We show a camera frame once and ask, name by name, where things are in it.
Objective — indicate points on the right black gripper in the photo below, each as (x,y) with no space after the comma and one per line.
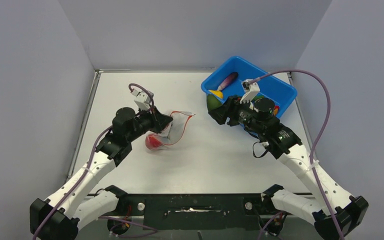
(220,114)

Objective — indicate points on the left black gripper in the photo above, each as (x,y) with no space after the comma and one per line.
(159,120)

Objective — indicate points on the green toy avocado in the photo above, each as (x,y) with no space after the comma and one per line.
(212,102)

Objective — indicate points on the clear zip top bag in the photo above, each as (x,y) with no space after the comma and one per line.
(175,131)

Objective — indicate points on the red toy apple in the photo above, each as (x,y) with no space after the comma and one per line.
(152,143)

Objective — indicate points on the green toy cucumber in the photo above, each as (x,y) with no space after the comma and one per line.
(258,97)

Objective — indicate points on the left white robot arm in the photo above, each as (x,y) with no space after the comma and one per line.
(62,214)

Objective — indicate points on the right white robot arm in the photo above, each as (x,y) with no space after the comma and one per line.
(334,212)

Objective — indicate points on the yellow toy pepper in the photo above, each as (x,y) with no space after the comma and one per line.
(217,93)

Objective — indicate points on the blue plastic bin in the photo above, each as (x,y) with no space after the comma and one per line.
(282,93)

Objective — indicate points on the purple toy eggplant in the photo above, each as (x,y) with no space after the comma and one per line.
(227,81)

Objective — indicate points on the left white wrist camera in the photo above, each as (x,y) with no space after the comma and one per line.
(142,99)

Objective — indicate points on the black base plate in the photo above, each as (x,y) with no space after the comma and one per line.
(185,211)

